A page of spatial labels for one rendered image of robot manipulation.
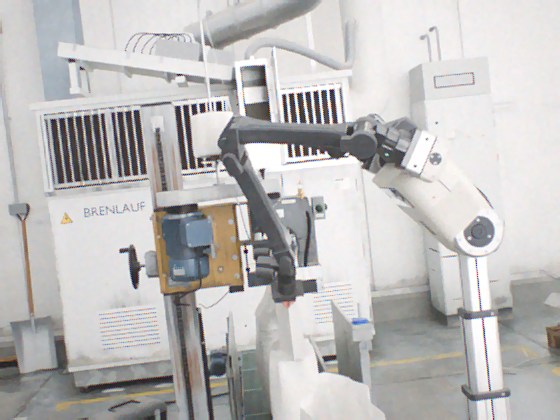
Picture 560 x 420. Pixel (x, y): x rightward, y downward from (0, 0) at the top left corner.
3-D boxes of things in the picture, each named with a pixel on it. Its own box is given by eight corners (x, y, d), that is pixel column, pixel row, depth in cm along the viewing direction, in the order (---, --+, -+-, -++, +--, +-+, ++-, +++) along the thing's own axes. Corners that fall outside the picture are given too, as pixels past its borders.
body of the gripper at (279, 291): (270, 285, 269) (269, 271, 263) (301, 282, 269) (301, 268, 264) (272, 301, 264) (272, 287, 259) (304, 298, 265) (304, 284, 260)
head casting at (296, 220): (319, 265, 321) (311, 189, 319) (256, 272, 320) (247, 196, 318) (312, 257, 351) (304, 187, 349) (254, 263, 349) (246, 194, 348)
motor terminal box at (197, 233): (215, 250, 295) (211, 218, 294) (189, 254, 290) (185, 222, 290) (206, 249, 302) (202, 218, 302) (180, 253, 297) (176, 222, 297)
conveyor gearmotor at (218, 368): (236, 378, 476) (233, 353, 475) (210, 381, 475) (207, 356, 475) (235, 366, 506) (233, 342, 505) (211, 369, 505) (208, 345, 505)
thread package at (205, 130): (239, 154, 297) (233, 107, 296) (193, 160, 296) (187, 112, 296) (238, 155, 314) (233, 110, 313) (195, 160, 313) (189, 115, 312)
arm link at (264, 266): (290, 259, 250) (295, 243, 257) (253, 254, 252) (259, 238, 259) (289, 290, 257) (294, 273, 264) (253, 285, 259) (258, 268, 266)
